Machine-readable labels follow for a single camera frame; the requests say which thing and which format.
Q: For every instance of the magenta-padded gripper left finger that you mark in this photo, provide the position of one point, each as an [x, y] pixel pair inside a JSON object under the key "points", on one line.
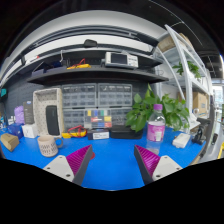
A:
{"points": [[60, 166]]}

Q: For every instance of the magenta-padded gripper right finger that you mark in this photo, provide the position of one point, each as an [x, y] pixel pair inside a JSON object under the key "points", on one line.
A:
{"points": [[165, 166]]}

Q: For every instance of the clear bottle with purple cap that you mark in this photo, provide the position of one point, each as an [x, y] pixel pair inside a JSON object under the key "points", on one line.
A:
{"points": [[156, 131]]}

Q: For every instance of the beige patterned mug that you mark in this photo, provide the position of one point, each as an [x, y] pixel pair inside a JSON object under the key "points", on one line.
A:
{"points": [[47, 146]]}

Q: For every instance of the white power adapter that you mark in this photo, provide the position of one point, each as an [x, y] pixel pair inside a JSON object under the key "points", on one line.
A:
{"points": [[181, 140]]}

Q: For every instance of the yellow and red test leads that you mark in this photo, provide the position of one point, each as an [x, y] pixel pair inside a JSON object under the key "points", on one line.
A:
{"points": [[75, 133]]}

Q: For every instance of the small white box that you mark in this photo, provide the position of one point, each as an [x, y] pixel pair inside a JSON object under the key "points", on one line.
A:
{"points": [[30, 131]]}

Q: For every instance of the black rectangular speaker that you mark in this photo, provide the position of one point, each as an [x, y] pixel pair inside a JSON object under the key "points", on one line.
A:
{"points": [[52, 120]]}

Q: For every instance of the grey small-parts drawer cabinet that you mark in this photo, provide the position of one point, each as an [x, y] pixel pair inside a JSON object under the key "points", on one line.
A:
{"points": [[118, 115], [115, 95], [79, 96], [72, 119]]}

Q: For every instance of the black clamp stand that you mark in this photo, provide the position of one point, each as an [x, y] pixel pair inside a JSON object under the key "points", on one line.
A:
{"points": [[201, 133]]}

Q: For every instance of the black box with white label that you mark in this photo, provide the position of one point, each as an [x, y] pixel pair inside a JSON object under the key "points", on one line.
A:
{"points": [[98, 134]]}

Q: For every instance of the flat black case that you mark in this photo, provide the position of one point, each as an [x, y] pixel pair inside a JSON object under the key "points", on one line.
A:
{"points": [[123, 132]]}

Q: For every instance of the small brown cardboard box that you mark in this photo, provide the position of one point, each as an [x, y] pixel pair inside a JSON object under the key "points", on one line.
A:
{"points": [[9, 141]]}

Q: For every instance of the blue box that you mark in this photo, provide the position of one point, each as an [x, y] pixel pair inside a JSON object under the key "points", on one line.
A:
{"points": [[15, 130]]}

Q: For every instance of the green potted plant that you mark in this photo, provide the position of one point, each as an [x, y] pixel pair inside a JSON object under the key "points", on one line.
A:
{"points": [[141, 113]]}

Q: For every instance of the white perforated tray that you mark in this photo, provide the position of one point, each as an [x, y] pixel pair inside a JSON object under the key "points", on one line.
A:
{"points": [[40, 110]]}

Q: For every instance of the clear box of coloured parts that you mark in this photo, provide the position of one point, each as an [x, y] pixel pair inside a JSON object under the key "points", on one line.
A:
{"points": [[98, 119]]}

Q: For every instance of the dark grey upright box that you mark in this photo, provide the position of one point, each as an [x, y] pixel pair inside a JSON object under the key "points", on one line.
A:
{"points": [[28, 112]]}

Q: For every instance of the purple bag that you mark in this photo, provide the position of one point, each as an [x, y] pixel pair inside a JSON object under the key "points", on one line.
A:
{"points": [[19, 115]]}

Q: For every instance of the small teal box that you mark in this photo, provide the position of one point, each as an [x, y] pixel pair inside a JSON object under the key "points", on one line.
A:
{"points": [[3, 92]]}

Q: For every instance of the dark grey workbench shelf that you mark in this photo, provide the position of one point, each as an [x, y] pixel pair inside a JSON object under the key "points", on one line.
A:
{"points": [[100, 75]]}

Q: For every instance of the white metal shelf unit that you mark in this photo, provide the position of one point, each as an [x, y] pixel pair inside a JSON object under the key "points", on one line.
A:
{"points": [[185, 66]]}

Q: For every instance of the white oscilloscope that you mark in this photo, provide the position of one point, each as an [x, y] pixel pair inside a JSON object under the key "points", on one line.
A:
{"points": [[121, 60]]}

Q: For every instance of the small black device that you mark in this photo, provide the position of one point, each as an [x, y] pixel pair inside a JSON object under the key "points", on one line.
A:
{"points": [[90, 43]]}

